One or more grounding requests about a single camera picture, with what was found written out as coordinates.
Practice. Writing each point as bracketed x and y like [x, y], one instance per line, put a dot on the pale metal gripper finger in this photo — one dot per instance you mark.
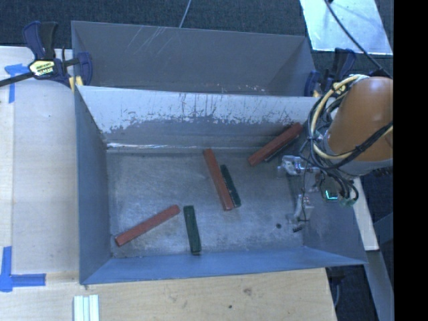
[291, 164]
[302, 204]

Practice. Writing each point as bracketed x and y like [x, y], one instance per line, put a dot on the red-brown flat block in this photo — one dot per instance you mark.
[275, 144]
[218, 179]
[147, 225]

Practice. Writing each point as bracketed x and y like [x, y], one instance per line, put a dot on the grey metal bin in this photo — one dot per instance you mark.
[160, 179]

